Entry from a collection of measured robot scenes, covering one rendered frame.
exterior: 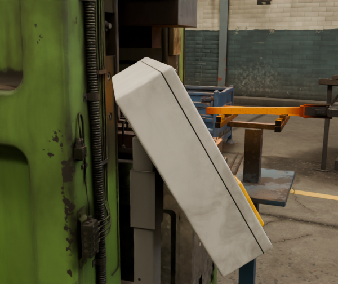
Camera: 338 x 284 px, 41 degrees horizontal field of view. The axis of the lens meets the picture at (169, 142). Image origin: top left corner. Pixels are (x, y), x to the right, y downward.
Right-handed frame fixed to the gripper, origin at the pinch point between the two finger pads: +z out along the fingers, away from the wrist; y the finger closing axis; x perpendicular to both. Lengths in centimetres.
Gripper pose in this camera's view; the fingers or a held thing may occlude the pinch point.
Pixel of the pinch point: (315, 110)
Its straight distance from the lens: 159.7
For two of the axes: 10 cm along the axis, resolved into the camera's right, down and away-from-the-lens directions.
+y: 3.7, -2.0, 9.1
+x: -0.1, -9.8, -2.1
